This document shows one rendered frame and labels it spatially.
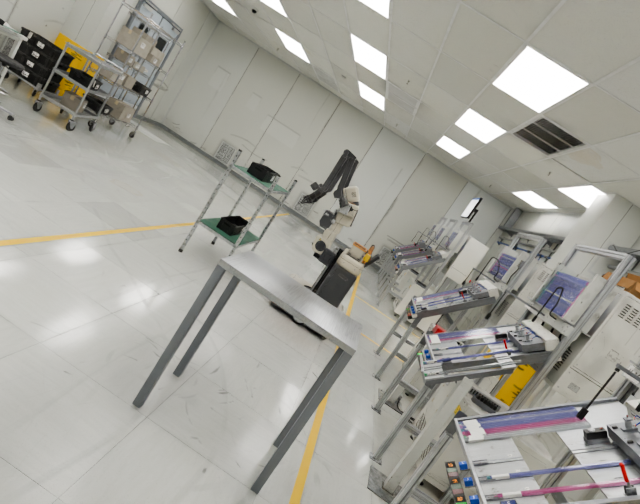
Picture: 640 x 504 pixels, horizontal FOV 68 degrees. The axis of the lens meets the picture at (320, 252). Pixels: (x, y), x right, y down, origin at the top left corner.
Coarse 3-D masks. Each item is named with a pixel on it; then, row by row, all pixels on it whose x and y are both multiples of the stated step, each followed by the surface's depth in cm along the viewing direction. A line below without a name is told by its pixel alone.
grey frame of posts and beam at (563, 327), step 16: (624, 272) 273; (592, 304) 277; (544, 320) 313; (560, 320) 293; (576, 336) 280; (416, 352) 367; (544, 368) 284; (528, 384) 288; (384, 400) 374; (416, 400) 295; (384, 448) 302
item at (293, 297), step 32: (256, 256) 244; (256, 288) 204; (288, 288) 225; (192, 320) 209; (320, 320) 209; (352, 320) 241; (192, 352) 255; (352, 352) 200; (320, 384) 246; (288, 448) 208; (256, 480) 211
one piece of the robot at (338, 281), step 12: (336, 264) 444; (348, 264) 442; (360, 264) 442; (324, 276) 468; (336, 276) 444; (348, 276) 443; (312, 288) 471; (324, 288) 447; (336, 288) 445; (348, 288) 444; (336, 300) 446
